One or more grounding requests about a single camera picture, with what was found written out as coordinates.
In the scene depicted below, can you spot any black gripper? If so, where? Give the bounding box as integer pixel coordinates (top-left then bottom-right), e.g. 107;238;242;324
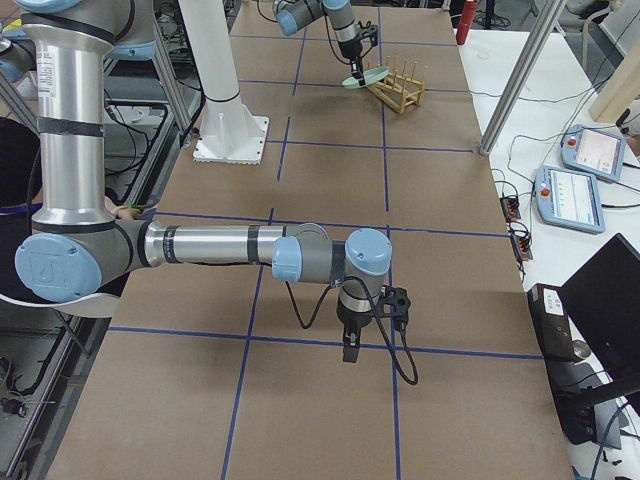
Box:
338;38;364;87
336;300;374;362

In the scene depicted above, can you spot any pale green plate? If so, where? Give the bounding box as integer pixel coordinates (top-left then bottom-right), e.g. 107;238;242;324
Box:
342;66;389;89

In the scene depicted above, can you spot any teach pendant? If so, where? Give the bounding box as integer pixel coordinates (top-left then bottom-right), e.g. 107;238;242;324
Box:
561;124;626;183
534;165;605;234

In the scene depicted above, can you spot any seated person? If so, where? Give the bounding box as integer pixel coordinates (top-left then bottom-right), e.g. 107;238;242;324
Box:
0;117;146;306

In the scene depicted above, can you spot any aluminium frame post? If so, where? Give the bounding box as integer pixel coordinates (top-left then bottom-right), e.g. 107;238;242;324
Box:
479;0;566;156

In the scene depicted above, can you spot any black desktop box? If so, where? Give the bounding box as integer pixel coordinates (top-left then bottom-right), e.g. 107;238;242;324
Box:
527;284;576;362

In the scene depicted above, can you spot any orange connector box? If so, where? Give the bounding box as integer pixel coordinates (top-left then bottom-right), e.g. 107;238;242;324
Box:
499;194;521;222
510;230;533;262

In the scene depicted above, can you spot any orange connector box far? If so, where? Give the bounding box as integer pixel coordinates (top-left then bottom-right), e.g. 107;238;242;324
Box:
499;194;521;222

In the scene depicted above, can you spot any red cylinder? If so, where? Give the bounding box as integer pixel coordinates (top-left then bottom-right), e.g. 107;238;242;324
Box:
456;0;478;45

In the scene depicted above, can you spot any black monitor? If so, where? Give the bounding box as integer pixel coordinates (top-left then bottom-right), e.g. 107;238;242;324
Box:
552;232;640;446

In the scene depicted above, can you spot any orange connector box near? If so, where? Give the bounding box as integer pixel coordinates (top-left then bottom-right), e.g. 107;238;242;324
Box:
510;230;533;262

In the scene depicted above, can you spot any teach pendant near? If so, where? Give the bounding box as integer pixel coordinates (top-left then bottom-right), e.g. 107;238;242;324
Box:
534;165;605;234

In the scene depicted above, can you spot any teach pendant far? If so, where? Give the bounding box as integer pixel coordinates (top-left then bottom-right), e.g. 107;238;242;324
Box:
561;124;626;183

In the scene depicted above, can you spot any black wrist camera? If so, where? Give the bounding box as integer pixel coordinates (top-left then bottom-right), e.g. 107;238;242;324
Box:
358;21;379;47
376;285;411;323

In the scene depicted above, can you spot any wooden dish rack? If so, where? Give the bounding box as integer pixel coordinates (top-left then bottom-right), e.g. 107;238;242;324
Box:
367;56;427;115

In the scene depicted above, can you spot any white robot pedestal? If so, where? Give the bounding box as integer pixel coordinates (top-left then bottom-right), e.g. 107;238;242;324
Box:
179;0;269;165

